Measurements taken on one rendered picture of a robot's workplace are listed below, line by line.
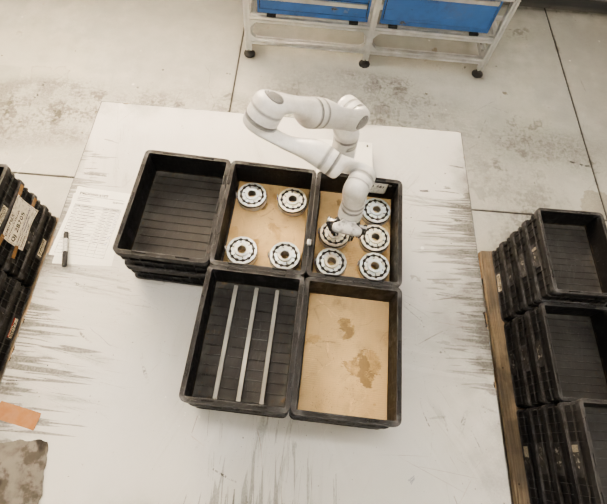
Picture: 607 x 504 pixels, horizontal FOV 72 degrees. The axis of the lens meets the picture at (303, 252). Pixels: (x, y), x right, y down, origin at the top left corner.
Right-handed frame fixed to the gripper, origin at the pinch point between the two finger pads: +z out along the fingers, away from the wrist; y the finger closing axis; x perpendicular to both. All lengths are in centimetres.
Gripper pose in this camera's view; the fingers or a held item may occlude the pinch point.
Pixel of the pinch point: (343, 235)
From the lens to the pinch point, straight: 143.4
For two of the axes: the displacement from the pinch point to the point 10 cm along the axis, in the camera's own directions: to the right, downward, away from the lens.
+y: -9.7, -2.3, 0.5
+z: -0.6, 4.4, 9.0
